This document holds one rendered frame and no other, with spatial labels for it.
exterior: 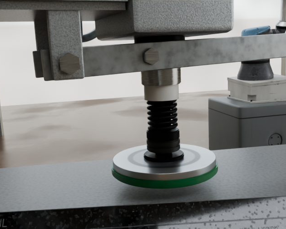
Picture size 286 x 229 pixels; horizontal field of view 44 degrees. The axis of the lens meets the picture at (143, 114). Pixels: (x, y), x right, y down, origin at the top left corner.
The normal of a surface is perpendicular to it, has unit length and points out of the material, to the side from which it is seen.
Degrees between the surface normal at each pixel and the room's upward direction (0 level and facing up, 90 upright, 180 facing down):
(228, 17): 90
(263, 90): 90
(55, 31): 90
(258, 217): 45
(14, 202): 0
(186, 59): 90
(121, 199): 0
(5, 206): 0
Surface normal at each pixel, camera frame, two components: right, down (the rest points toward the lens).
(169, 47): 0.40, 0.14
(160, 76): -0.08, 0.18
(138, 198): -0.04, -0.98
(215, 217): -0.01, -0.58
